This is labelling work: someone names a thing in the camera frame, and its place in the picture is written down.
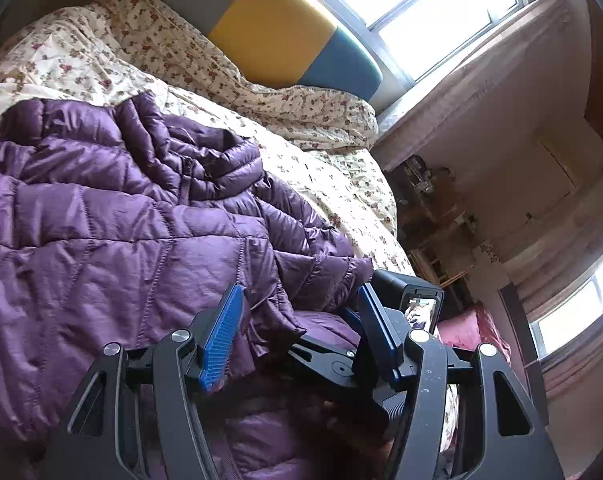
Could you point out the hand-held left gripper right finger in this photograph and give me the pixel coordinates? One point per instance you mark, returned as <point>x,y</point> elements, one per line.
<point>381,332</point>

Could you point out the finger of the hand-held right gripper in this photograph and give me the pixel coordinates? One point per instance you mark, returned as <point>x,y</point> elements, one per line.
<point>350,317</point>

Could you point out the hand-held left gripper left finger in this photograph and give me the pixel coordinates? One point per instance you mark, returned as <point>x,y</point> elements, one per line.
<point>224,332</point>

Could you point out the purple quilted puffer jacket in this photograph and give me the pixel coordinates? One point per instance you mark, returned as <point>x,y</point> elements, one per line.
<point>106,240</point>

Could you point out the wooden chair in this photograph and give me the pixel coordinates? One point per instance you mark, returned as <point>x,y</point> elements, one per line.
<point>439,265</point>

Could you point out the pink ruffled cloth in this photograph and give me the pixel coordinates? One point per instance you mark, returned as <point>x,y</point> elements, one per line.
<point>474,332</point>

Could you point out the cluttered dark dresser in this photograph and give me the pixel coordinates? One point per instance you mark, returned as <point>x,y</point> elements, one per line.
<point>431,200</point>

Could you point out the dark wooden panel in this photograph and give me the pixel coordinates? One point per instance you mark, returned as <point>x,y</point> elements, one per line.
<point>524,340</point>

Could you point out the small side window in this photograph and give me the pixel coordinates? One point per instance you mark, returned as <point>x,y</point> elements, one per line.
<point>576,310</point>

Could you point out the grey yellow blue headboard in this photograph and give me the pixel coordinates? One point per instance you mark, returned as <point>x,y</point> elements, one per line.
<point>276,35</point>

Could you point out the cream floral duvet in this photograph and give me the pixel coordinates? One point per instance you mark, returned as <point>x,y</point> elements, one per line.
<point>131,45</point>

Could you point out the large bright window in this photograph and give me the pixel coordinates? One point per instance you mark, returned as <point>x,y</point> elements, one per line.
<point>421,5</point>

